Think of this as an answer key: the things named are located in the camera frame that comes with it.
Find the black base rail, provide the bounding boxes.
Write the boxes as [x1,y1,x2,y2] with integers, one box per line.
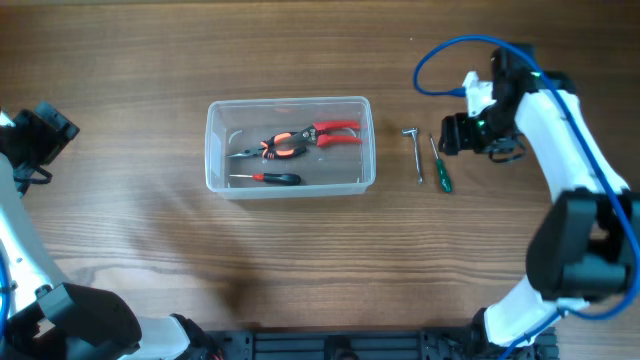
[210,327,559,360]

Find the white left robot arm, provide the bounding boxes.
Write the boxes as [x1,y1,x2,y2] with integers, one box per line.
[1,102,224,360]

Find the green handled screwdriver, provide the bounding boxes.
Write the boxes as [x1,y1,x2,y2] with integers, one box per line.
[429,134,453,193]

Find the silver L-shaped socket wrench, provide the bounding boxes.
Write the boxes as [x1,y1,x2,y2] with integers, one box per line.
[401,127,424,184]

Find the black red handled screwdriver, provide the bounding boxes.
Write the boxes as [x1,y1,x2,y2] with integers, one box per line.
[232,173,302,186]

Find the clear plastic container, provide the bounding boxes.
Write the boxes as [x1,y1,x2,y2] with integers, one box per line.
[205,96,376,200]

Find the orange black long-nose pliers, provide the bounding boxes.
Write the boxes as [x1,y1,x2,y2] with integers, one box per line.
[229,132,307,160]

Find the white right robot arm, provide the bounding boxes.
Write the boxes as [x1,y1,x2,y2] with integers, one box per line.
[438,44,639,359]

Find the red handled snips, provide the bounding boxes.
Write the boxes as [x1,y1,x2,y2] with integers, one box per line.
[284,120,362,148]

